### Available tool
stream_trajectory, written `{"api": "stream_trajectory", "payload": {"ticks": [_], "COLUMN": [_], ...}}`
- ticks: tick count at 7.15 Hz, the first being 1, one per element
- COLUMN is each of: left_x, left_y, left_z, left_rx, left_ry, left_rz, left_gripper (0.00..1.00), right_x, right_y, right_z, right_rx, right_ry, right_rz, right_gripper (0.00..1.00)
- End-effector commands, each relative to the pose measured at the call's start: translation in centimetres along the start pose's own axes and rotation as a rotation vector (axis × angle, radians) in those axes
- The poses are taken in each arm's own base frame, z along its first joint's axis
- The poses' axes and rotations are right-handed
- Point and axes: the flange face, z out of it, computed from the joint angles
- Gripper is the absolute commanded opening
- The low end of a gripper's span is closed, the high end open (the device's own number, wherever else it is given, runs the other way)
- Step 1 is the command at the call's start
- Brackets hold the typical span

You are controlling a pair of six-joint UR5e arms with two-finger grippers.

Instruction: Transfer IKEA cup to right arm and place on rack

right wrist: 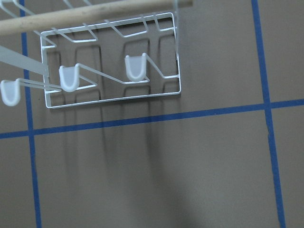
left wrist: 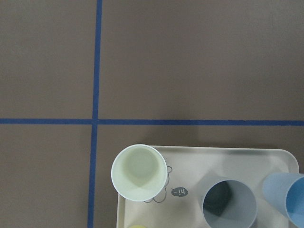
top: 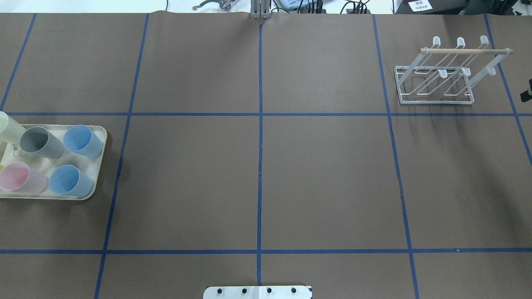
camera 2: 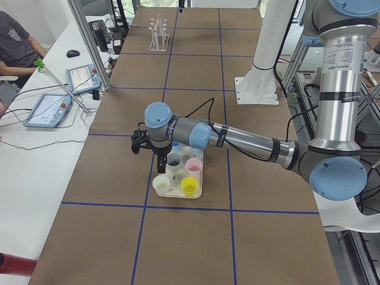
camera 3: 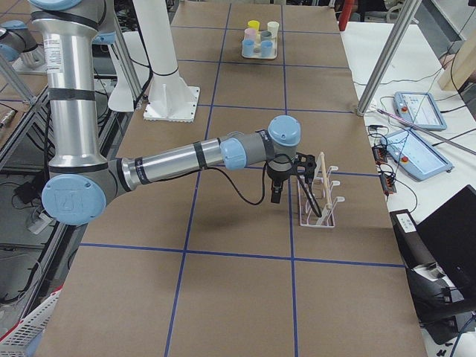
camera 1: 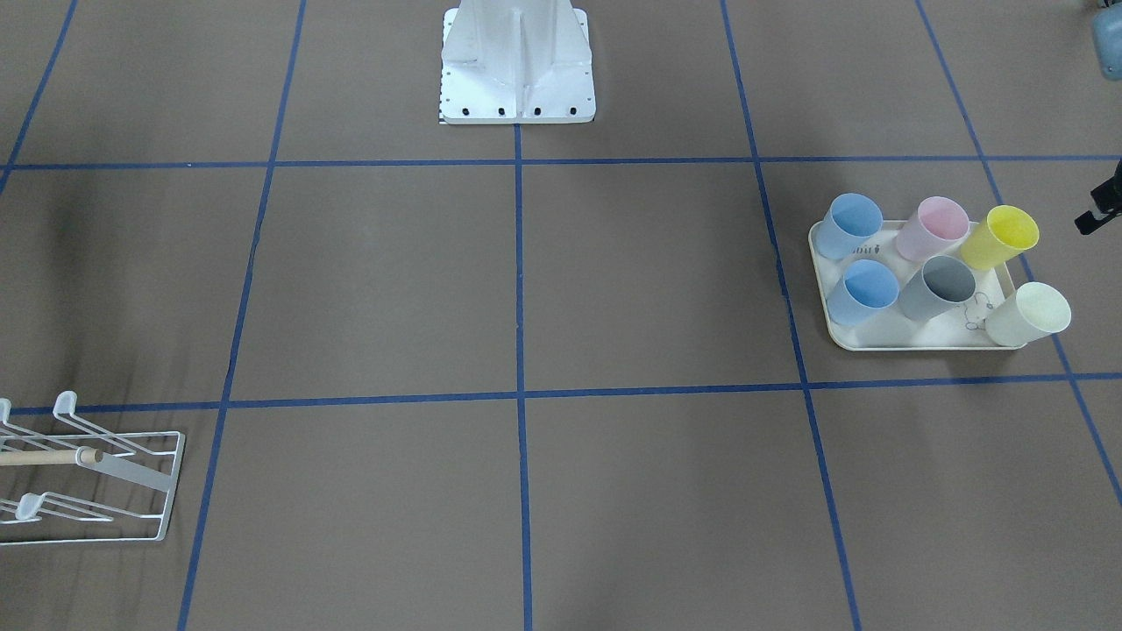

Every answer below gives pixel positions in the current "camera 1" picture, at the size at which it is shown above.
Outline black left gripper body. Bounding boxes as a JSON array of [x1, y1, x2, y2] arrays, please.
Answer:
[[1075, 161, 1122, 236]]

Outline yellow plastic cup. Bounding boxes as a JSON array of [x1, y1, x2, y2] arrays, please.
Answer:
[[959, 205, 1040, 271]]

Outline pink plastic cup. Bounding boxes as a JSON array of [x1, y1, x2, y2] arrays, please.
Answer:
[[894, 196, 969, 262]]

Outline blue plastic cup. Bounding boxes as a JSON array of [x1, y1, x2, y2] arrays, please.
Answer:
[[826, 259, 900, 326], [811, 193, 884, 260]]

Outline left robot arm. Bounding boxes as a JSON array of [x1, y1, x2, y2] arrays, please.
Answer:
[[1074, 1, 1121, 236]]

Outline cream plastic cup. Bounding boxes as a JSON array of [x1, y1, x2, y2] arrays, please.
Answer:
[[984, 282, 1072, 348]]

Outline grey plastic cup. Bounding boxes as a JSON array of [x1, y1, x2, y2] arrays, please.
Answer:
[[898, 255, 976, 321]]

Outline blue plastic cup front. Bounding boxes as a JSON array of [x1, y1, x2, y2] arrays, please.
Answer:
[[826, 259, 900, 326]]

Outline cream plastic tray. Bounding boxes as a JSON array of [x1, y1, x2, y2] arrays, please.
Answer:
[[810, 220, 1017, 351]]

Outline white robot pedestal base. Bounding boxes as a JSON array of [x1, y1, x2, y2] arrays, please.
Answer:
[[438, 1, 597, 125]]

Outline white wire cup rack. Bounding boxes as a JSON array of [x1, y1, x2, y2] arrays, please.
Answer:
[[1, 391, 186, 548]]

